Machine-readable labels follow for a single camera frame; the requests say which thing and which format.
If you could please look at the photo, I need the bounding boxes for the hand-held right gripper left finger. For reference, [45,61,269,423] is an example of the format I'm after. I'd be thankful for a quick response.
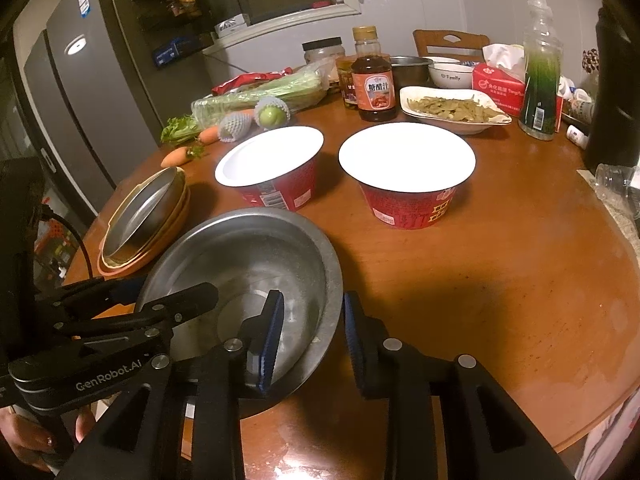
[55,289,286,480]

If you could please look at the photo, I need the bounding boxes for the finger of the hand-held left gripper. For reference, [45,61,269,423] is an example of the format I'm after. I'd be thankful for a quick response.
[54,282,220,339]
[36,276,147,320]

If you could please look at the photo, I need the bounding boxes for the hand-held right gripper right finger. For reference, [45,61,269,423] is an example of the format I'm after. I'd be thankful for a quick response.
[342,290,576,480]

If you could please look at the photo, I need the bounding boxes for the cream shell-shaped plate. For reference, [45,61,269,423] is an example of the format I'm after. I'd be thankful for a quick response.
[98,167,190,267]

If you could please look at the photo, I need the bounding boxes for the round steel plate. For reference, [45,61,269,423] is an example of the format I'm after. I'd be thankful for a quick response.
[101,166,187,261]

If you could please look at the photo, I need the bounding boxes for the person's left hand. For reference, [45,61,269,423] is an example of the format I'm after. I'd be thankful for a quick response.
[0,405,96,471]

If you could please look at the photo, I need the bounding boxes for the orange plate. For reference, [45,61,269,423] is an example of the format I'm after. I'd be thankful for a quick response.
[96,180,192,277]

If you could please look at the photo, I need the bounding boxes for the red instant noodle cup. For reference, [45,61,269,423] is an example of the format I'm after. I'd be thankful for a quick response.
[338,122,476,231]
[215,126,325,212]

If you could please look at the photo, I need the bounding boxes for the green fruit in foam net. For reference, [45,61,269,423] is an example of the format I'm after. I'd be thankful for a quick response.
[219,112,254,142]
[254,97,292,128]

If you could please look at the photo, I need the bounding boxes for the grey refrigerator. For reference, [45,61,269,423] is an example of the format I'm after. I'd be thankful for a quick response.
[14,0,221,218]

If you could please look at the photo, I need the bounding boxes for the celery bunch in plastic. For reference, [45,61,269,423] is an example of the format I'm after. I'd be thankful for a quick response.
[160,57,336,145]

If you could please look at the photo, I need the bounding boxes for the red snack bag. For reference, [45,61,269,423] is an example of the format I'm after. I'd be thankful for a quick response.
[211,67,296,97]

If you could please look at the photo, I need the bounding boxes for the white oval plate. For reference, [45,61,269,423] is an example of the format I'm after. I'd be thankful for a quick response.
[399,85,513,136]

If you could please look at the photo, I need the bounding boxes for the brown sauce bottle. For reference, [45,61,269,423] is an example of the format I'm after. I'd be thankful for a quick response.
[350,26,398,123]

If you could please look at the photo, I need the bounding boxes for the blue box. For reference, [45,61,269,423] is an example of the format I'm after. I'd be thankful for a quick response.
[151,35,193,68]

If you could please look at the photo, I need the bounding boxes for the cooked green beans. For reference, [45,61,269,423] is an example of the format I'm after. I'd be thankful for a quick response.
[407,95,503,123]

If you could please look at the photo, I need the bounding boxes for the chili sauce jar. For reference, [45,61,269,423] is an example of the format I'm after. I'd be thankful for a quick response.
[336,55,361,111]

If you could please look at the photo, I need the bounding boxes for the small steel bowl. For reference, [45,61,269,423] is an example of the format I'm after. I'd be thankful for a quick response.
[389,56,435,87]

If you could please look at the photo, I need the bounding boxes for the white box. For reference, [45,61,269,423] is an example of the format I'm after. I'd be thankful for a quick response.
[215,14,251,37]

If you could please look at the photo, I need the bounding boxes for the glass jar with dark lid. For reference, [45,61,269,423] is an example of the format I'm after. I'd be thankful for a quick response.
[301,36,347,66]

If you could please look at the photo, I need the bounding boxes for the black side rack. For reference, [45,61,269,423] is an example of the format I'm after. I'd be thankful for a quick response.
[102,0,216,68]

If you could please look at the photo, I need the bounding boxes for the person's light clothing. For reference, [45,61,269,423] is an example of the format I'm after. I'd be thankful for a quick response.
[575,390,640,480]

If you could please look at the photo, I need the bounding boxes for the red tissue box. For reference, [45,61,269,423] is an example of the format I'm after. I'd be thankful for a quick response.
[471,44,565,120]

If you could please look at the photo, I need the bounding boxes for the patterned table mat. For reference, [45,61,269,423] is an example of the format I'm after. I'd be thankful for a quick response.
[577,167,640,251]

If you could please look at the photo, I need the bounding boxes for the small white bottle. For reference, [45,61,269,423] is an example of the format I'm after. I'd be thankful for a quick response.
[566,125,591,150]

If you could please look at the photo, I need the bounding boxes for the green liquid plastic bottle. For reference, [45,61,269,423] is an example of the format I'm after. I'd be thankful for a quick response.
[517,0,563,142]

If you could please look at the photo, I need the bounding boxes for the wooden chair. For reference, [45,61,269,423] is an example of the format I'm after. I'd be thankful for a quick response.
[412,29,491,61]

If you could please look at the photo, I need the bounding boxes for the clear plastic bottle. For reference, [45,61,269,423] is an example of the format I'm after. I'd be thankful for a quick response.
[595,162,640,201]

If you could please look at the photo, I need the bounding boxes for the black thermos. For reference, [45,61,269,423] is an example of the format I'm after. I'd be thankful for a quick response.
[584,7,640,173]

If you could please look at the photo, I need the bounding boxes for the black cable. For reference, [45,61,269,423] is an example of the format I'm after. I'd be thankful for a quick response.
[42,205,98,281]

